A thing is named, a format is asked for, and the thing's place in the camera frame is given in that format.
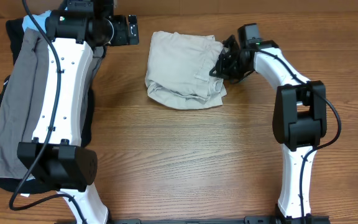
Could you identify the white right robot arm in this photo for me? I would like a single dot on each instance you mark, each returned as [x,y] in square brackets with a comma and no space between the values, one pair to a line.
[299,116]

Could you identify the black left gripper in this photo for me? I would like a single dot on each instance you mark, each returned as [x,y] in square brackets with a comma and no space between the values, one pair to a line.
[122,38]

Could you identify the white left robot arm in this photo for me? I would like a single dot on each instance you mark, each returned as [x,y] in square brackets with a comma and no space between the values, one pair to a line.
[55,156]

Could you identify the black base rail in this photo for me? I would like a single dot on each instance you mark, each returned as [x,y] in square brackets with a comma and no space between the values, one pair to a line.
[245,220]

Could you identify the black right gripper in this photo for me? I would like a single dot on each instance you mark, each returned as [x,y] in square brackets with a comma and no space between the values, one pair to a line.
[219,69]

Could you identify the grey shorts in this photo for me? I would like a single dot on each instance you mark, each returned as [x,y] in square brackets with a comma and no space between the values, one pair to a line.
[14,109]

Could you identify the black garment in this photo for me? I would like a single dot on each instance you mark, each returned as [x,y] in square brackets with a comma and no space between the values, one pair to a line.
[12,37]

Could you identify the beige cotton shorts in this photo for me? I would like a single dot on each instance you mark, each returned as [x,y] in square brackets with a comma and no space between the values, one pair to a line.
[178,71]

